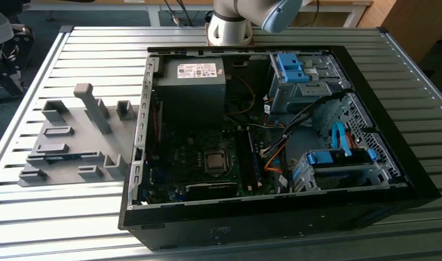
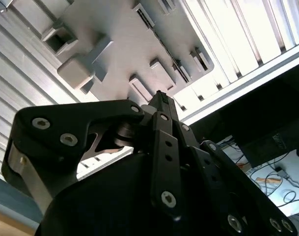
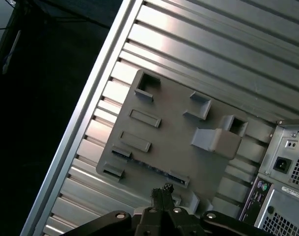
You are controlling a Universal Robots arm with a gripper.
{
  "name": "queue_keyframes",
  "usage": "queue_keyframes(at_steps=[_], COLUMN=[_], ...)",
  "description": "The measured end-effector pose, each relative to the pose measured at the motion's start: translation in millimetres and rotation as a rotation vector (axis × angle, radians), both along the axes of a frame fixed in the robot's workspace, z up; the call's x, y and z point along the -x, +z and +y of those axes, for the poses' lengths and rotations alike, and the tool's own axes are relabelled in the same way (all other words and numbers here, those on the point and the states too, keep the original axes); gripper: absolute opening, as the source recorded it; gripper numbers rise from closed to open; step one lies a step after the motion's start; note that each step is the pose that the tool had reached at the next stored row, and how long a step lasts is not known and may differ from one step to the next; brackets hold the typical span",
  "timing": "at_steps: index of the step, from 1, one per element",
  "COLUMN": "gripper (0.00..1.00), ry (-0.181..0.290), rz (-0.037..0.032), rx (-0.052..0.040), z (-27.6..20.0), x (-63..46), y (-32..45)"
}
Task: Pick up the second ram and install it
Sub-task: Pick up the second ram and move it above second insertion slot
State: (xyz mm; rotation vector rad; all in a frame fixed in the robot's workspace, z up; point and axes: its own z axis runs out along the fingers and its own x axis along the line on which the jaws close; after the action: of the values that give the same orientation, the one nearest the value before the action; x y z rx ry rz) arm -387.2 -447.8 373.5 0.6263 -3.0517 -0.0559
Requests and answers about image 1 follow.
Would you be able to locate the blue RAM stick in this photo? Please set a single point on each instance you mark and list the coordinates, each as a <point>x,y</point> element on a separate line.
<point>66,157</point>

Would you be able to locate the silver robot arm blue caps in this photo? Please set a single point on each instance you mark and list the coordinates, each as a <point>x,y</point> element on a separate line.
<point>227,30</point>

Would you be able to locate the grey plastic parts rack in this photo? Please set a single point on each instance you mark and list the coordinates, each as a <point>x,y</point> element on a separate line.
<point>75,136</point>

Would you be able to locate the grey power supply unit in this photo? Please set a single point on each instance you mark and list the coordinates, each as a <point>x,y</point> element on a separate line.
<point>191,103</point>

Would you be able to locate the green motherboard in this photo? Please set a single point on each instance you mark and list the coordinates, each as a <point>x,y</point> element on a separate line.
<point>176,163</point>

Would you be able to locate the silver CPU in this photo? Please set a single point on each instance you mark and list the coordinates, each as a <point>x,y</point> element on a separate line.
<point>215,160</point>

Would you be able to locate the black graphics card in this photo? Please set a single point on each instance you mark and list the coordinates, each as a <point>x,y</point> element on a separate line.
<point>211,191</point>

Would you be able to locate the blue plastic drive carrier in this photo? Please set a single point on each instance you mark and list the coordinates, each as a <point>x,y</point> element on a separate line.
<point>291,77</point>

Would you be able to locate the grey metal drive cage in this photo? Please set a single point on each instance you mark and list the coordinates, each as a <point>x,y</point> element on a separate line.
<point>347,170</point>
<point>307,95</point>

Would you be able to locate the black PC case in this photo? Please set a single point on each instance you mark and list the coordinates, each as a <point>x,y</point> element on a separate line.
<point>242,225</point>

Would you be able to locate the blue carrier with black disk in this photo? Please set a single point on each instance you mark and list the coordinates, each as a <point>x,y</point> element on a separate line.
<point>318,158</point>

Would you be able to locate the brown wooden cabinet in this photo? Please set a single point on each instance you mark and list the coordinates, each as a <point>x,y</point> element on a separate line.
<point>417,27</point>

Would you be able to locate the white frame desk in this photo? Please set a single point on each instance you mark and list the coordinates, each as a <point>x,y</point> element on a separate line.
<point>354,16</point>

